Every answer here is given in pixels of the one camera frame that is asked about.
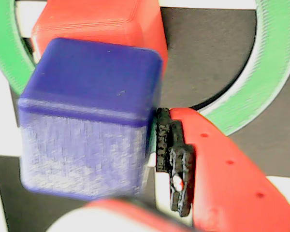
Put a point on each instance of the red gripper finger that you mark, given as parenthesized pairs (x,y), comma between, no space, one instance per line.
(227,183)
(116,212)

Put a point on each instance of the blue cube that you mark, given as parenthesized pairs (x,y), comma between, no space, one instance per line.
(87,108)

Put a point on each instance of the red cube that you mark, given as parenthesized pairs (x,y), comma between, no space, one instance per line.
(99,14)

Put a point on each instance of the black white marker board mat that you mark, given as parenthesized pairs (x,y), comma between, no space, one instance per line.
(207,48)

